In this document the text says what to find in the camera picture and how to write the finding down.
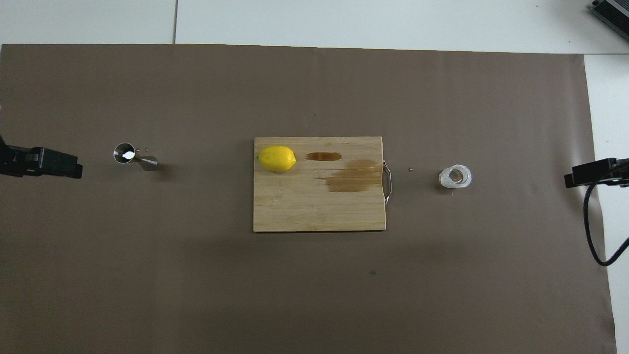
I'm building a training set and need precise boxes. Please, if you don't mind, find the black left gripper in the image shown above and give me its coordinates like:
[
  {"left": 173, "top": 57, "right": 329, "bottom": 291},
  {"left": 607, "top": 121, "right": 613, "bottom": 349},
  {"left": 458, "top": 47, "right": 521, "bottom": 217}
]
[{"left": 0, "top": 134, "right": 83, "bottom": 179}]

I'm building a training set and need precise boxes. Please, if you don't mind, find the steel double jigger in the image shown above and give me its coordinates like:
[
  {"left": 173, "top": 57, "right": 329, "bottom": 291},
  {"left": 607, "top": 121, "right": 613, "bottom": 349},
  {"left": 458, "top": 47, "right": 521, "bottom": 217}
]
[{"left": 114, "top": 143, "right": 159, "bottom": 172}]

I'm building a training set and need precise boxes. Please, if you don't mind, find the small clear faceted glass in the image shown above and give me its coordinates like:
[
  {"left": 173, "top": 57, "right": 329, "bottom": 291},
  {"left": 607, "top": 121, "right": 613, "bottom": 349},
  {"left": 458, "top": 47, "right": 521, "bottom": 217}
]
[{"left": 439, "top": 164, "right": 473, "bottom": 189}]

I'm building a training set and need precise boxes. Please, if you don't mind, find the grey ribbed metal device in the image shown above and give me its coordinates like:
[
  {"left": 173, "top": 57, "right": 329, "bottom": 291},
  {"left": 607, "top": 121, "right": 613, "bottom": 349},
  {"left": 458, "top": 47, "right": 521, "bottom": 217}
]
[{"left": 590, "top": 0, "right": 629, "bottom": 28}]

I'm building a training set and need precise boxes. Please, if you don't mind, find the brown paper table mat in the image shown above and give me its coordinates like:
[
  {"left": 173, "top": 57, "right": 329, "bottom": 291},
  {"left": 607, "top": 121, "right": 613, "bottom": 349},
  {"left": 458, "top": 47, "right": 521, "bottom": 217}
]
[{"left": 0, "top": 43, "right": 617, "bottom": 354}]

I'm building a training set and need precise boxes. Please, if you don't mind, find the yellow lemon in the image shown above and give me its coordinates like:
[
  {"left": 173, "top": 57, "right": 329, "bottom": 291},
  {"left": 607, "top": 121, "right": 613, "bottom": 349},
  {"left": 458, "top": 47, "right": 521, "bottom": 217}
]
[{"left": 257, "top": 145, "right": 297, "bottom": 173}]

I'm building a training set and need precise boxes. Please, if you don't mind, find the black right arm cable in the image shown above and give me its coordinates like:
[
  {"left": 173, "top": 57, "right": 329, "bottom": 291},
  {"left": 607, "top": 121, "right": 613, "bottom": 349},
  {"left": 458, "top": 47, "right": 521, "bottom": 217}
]
[{"left": 583, "top": 160, "right": 629, "bottom": 267}]

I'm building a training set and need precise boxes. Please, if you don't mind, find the wooden cutting board, metal handle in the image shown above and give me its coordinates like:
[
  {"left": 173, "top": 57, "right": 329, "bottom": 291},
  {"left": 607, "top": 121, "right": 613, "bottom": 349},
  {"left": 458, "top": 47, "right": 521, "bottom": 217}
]
[{"left": 253, "top": 136, "right": 393, "bottom": 233}]

